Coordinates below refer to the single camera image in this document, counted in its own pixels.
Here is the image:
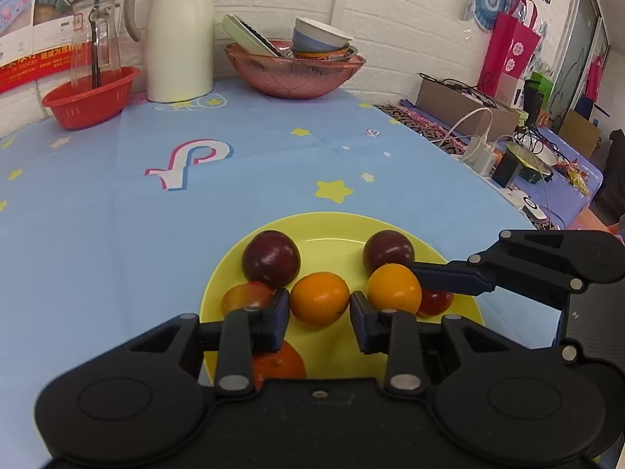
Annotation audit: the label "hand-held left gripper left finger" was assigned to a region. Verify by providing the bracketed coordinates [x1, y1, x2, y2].
[129, 287, 290, 394]

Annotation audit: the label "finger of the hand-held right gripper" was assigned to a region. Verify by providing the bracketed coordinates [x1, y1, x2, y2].
[407, 229, 588, 297]

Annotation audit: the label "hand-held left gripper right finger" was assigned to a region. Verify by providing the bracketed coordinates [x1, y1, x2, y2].
[350, 294, 514, 394]

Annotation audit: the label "red plum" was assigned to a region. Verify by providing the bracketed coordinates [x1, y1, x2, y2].
[416, 289, 455, 318]
[221, 281, 277, 316]

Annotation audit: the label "orange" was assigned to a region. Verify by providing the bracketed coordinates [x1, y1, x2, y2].
[367, 263, 423, 313]
[251, 339, 307, 383]
[290, 272, 351, 328]

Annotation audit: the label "dark purple plum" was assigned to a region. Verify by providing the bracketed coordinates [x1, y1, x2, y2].
[242, 230, 301, 288]
[362, 230, 416, 274]

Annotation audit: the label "yellow plastic plate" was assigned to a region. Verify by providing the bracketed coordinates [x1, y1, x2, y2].
[199, 212, 485, 387]

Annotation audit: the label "white power strip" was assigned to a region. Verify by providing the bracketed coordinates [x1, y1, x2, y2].
[459, 154, 548, 222]

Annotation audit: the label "white round device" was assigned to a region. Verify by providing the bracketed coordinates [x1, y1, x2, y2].
[518, 195, 548, 222]

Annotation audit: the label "purple cloth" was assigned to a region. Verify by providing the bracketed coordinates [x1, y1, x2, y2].
[518, 127, 605, 228]

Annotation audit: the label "black power adapter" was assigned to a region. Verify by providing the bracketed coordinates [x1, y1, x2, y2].
[491, 149, 521, 189]

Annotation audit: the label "white charger plug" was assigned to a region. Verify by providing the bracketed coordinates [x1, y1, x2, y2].
[461, 137, 497, 177]

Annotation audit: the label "yellow green bowl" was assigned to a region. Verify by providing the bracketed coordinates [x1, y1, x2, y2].
[505, 139, 558, 184]

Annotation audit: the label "blue printed tablecloth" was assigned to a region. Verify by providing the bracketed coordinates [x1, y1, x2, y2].
[0, 78, 562, 392]

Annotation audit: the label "small brown cardboard box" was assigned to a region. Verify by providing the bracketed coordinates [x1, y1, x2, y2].
[559, 110, 602, 158]

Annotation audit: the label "white box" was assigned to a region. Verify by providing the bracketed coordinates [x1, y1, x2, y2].
[493, 74, 526, 108]

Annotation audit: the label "green paper bag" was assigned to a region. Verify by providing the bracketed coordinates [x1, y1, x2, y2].
[530, 72, 555, 104]

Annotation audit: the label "pink glass bowl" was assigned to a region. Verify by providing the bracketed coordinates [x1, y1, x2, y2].
[223, 41, 367, 100]

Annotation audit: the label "pink gift bag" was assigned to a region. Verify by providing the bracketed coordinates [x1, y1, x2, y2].
[479, 0, 543, 95]

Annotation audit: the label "blue and white bowl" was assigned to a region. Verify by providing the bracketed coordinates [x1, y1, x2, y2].
[292, 17, 353, 54]

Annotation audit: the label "tilted plates in bowl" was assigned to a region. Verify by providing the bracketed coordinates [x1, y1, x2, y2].
[222, 14, 282, 58]

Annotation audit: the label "red plastic basket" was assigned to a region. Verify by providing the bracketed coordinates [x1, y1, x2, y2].
[41, 66, 141, 131]

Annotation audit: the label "white thermos carafe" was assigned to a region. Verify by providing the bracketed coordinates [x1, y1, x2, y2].
[123, 0, 216, 104]

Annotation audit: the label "clear glass pitcher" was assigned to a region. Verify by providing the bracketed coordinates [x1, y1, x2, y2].
[70, 6, 123, 90]

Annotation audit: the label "white cable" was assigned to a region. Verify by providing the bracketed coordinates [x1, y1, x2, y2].
[436, 106, 495, 148]

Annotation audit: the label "wall poster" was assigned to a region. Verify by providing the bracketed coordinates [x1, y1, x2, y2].
[0, 0, 129, 95]

